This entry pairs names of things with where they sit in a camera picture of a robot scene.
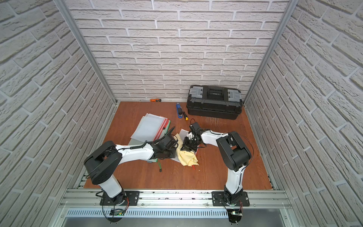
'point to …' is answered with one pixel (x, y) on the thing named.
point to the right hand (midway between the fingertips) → (183, 148)
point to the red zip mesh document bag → (183, 133)
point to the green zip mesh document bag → (133, 141)
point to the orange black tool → (157, 100)
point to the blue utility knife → (179, 110)
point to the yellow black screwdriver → (185, 116)
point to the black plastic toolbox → (211, 101)
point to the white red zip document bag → (149, 128)
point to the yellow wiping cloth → (187, 158)
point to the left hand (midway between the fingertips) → (177, 152)
